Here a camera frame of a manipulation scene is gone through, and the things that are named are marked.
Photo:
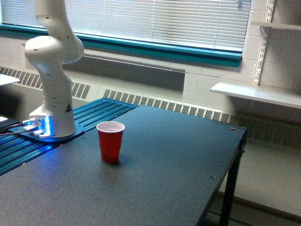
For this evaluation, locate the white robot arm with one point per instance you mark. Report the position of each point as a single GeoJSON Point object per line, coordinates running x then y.
{"type": "Point", "coordinates": [48, 54]}

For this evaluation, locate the red plastic cup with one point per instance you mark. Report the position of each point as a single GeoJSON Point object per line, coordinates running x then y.
{"type": "Point", "coordinates": [110, 137]}

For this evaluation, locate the teal window sill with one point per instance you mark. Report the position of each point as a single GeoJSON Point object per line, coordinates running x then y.
{"type": "Point", "coordinates": [161, 51]}

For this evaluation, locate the black table leg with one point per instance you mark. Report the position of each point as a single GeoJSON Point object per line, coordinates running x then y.
{"type": "Point", "coordinates": [231, 184]}

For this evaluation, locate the white window blinds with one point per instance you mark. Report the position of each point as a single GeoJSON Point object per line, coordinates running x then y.
{"type": "Point", "coordinates": [210, 27]}

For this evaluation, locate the baseboard radiator grille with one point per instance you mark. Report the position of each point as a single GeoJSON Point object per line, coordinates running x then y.
{"type": "Point", "coordinates": [260, 129]}

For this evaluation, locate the white board at left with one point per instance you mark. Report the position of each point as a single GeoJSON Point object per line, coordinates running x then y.
{"type": "Point", "coordinates": [5, 79]}

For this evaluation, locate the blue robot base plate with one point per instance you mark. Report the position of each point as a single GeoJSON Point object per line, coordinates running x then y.
{"type": "Point", "coordinates": [55, 140]}

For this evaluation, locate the white lower wall shelf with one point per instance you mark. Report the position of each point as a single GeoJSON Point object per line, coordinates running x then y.
{"type": "Point", "coordinates": [259, 93]}

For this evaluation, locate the white wall shelf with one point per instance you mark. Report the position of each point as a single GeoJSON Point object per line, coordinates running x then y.
{"type": "Point", "coordinates": [259, 93]}
{"type": "Point", "coordinates": [278, 26]}

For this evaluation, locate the white upper wall shelf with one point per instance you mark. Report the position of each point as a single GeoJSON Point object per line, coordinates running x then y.
{"type": "Point", "coordinates": [278, 26]}

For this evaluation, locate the blue slotted aluminium rail bed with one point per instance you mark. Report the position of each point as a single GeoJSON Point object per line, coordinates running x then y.
{"type": "Point", "coordinates": [16, 150]}

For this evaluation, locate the white shelf wall rail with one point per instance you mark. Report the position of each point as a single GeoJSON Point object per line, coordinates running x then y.
{"type": "Point", "coordinates": [265, 34]}

